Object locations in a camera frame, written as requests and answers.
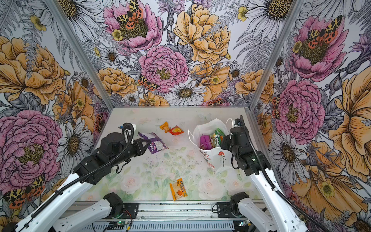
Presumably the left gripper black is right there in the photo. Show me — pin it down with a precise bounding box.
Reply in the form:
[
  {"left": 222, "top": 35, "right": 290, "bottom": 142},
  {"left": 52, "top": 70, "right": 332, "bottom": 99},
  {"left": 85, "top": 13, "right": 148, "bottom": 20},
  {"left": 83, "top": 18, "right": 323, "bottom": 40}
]
[{"left": 109, "top": 139, "right": 151, "bottom": 167}]

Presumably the purple snack packet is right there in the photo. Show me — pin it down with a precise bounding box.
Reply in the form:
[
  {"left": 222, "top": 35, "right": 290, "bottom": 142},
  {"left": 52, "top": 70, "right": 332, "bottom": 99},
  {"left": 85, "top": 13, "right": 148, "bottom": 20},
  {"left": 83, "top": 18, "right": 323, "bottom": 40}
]
[{"left": 138, "top": 132, "right": 168, "bottom": 154}]

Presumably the green white snack packet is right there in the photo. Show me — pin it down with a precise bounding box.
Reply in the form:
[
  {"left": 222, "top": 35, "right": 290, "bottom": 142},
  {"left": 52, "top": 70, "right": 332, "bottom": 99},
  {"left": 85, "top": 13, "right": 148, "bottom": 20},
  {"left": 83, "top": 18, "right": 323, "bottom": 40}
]
[{"left": 210, "top": 133, "right": 220, "bottom": 148}]

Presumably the white floral paper bag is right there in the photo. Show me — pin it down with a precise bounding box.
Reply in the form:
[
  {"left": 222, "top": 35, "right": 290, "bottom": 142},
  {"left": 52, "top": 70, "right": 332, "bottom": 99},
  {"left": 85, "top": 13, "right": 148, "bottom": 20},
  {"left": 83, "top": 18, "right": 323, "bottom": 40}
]
[{"left": 188, "top": 118, "right": 232, "bottom": 172}]

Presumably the magenta snack bag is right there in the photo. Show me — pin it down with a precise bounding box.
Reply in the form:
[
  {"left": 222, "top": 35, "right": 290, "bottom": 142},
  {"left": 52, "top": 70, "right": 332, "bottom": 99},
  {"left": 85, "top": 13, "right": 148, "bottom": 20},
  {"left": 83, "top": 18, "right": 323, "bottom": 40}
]
[{"left": 200, "top": 135, "right": 213, "bottom": 150}]

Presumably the small red snack packet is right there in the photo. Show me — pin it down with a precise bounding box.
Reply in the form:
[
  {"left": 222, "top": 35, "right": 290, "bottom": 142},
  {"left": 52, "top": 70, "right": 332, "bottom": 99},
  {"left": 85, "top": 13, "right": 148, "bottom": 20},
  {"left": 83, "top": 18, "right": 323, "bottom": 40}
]
[{"left": 169, "top": 126, "right": 184, "bottom": 136}]

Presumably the narrow orange snack packet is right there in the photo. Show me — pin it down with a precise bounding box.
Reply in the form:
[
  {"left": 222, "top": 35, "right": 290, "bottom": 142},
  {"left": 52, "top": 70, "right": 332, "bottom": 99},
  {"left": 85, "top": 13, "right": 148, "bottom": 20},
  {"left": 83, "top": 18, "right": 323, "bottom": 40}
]
[{"left": 169, "top": 178, "right": 187, "bottom": 201}]

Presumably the green chips bag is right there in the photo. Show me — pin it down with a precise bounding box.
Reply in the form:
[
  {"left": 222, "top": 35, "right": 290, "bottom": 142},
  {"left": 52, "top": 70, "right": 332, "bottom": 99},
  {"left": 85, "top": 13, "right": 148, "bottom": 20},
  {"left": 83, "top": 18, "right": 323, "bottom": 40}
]
[{"left": 215, "top": 128, "right": 225, "bottom": 143}]

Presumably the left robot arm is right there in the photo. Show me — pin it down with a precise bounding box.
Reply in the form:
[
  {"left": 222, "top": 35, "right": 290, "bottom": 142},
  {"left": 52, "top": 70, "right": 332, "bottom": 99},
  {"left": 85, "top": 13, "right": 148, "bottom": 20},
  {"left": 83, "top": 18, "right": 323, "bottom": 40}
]
[{"left": 2, "top": 132, "right": 151, "bottom": 232}]

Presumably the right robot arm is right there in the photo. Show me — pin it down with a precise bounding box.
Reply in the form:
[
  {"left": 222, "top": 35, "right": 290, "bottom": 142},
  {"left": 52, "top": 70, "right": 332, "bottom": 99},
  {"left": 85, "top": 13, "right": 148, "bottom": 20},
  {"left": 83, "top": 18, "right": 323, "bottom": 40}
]
[{"left": 222, "top": 126, "right": 308, "bottom": 232}]

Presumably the small orange snack packet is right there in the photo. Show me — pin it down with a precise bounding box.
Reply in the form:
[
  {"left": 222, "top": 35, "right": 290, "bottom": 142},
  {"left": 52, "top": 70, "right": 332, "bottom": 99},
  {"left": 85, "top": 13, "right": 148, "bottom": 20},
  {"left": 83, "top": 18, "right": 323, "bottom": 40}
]
[{"left": 159, "top": 122, "right": 171, "bottom": 133}]

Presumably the green circuit board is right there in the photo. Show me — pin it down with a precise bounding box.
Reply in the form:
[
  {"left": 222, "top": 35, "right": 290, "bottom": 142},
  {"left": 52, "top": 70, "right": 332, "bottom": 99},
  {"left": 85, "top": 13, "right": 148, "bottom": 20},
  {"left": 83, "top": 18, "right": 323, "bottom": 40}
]
[{"left": 106, "top": 221, "right": 132, "bottom": 230}]

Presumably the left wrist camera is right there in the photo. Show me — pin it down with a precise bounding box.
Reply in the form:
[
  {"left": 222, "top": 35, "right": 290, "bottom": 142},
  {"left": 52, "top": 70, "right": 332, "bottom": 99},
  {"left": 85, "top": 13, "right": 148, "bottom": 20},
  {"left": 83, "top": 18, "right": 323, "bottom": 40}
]
[{"left": 119, "top": 123, "right": 136, "bottom": 144}]

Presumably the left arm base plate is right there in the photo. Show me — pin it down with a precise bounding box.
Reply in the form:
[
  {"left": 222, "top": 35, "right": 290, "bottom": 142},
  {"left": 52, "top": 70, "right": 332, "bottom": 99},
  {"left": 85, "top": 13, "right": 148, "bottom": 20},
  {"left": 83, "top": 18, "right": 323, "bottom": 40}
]
[{"left": 114, "top": 203, "right": 140, "bottom": 219}]

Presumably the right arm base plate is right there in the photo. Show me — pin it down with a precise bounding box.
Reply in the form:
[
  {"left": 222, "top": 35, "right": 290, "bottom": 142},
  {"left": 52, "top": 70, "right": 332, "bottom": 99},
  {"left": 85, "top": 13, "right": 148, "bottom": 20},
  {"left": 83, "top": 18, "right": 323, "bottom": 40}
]
[{"left": 216, "top": 202, "right": 241, "bottom": 218}]

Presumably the aluminium front rail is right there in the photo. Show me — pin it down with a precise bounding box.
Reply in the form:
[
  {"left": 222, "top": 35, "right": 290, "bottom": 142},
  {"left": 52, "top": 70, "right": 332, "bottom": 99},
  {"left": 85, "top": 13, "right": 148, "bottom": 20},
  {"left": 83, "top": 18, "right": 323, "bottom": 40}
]
[{"left": 49, "top": 200, "right": 305, "bottom": 232}]

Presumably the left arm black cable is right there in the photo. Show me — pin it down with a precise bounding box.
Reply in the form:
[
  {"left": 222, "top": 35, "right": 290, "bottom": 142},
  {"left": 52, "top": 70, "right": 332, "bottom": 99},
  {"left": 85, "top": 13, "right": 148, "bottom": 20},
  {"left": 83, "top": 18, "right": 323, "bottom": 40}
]
[{"left": 17, "top": 123, "right": 135, "bottom": 232}]

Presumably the right aluminium frame post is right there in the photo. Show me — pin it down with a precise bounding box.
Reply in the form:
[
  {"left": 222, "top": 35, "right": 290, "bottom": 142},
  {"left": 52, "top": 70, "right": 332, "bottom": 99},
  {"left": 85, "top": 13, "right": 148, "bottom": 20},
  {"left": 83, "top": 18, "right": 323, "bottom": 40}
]
[{"left": 248, "top": 1, "right": 306, "bottom": 111}]

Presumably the aluminium frame post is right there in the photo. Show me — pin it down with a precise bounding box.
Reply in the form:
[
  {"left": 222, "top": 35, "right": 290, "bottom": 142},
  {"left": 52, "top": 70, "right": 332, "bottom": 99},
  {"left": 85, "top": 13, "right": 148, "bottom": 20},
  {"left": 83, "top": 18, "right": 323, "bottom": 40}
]
[
  {"left": 248, "top": 1, "right": 306, "bottom": 111},
  {"left": 45, "top": 1, "right": 115, "bottom": 112}
]

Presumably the left aluminium frame post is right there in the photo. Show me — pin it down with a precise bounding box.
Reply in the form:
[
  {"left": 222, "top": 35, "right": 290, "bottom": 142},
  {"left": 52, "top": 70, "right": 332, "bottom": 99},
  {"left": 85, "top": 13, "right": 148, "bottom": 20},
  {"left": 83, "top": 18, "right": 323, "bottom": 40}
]
[{"left": 45, "top": 1, "right": 115, "bottom": 112}]

